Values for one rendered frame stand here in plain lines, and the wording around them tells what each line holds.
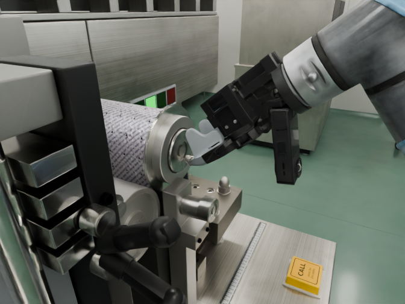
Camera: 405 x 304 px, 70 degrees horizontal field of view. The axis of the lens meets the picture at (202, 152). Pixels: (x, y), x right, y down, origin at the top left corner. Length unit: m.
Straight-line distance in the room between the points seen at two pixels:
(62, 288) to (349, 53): 0.32
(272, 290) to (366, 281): 1.44
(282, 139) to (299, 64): 0.10
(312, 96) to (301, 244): 0.55
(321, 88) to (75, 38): 0.56
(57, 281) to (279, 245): 0.68
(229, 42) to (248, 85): 4.89
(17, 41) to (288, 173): 0.33
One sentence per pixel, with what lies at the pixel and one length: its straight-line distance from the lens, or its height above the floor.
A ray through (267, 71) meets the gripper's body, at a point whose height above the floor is 1.39.
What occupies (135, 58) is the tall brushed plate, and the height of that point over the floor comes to 1.34.
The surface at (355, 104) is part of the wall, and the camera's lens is 5.04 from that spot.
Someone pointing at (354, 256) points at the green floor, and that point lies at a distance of 2.26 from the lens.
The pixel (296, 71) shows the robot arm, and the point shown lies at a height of 1.40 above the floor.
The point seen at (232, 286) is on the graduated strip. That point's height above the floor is 0.90.
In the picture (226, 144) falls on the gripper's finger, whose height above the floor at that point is 1.30.
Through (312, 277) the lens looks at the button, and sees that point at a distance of 0.74.
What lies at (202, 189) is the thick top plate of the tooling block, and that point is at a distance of 0.78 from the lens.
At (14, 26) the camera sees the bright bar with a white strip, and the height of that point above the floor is 1.45.
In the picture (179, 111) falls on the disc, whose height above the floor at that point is 1.31.
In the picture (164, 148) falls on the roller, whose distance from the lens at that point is 0.44.
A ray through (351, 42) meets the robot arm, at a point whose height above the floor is 1.43.
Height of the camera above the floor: 1.46
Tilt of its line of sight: 26 degrees down
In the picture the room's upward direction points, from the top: straight up
